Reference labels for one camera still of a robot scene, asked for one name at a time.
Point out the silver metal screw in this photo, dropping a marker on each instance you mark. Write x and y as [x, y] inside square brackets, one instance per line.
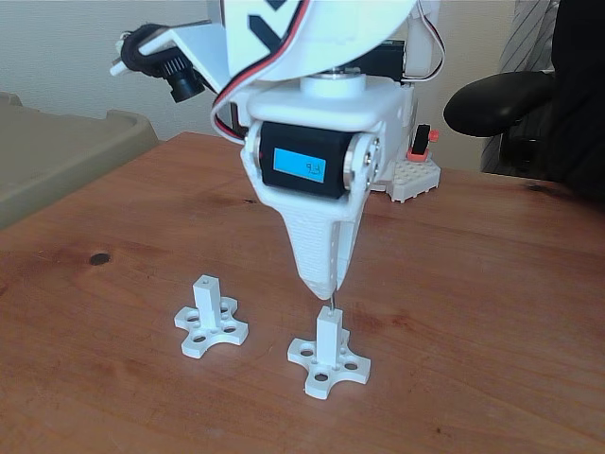
[333, 302]

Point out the orange black table clamp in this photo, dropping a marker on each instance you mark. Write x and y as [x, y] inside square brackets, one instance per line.
[420, 142]

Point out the black office chair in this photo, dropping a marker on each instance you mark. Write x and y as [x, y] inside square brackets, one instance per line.
[491, 104]

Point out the beige plastic bin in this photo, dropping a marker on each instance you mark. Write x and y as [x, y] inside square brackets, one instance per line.
[57, 151]

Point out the white cross-base post stand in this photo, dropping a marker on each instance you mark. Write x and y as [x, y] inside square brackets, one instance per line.
[206, 302]
[328, 336]

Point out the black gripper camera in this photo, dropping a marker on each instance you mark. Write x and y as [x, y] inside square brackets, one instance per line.
[182, 82]

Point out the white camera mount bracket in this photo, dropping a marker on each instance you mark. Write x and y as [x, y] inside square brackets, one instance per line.
[198, 42]

